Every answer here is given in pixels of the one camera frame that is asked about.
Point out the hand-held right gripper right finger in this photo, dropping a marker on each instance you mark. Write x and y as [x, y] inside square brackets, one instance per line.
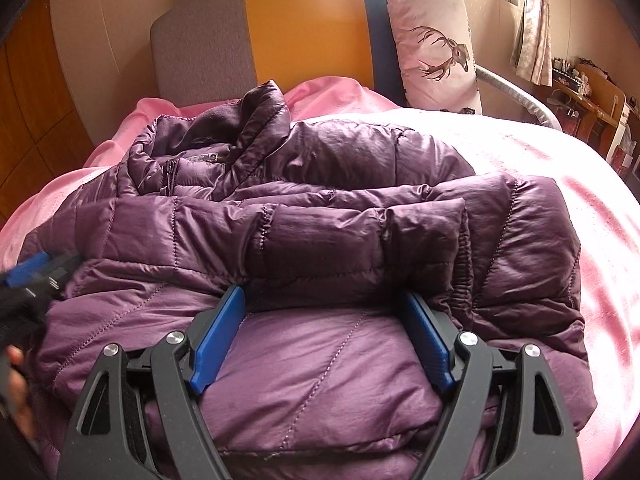
[425, 345]

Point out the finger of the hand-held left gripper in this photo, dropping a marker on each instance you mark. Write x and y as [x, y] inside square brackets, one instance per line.
[29, 267]
[62, 267]

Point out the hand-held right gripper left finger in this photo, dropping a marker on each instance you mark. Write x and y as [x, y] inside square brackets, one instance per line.
[217, 340]

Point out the purple quilted puffer jacket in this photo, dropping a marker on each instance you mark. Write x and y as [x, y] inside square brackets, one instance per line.
[325, 360]

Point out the person's left hand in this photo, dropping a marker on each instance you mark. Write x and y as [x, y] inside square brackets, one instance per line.
[20, 390]

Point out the brown wooden wardrobe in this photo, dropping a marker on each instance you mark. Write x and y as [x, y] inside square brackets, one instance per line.
[30, 110]

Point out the pink bed cover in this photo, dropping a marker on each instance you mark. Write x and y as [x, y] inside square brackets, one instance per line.
[550, 160]

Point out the white small fridge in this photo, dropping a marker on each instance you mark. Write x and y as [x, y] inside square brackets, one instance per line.
[622, 130]

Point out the cluttered wooden desk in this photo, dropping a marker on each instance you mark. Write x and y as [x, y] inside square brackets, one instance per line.
[595, 105]

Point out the pink deer print pillow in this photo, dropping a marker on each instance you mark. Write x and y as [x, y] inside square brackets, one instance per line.
[430, 45]

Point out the grey yellow blue headboard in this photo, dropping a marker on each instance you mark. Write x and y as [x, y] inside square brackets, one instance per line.
[300, 30]

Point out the pink patterned curtain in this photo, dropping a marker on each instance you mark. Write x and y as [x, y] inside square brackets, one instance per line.
[532, 35]

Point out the grey padded tube rail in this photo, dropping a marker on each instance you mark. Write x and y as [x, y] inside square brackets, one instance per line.
[525, 95]

